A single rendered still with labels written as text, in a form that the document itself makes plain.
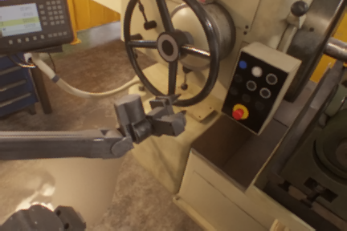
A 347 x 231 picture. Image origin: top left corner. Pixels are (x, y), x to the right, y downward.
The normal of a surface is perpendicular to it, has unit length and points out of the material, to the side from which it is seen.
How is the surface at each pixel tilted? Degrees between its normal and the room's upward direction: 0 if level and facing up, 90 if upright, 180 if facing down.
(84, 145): 59
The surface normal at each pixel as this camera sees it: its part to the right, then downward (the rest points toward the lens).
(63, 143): 0.51, 0.15
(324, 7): -0.44, -0.18
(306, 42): -0.62, 0.22
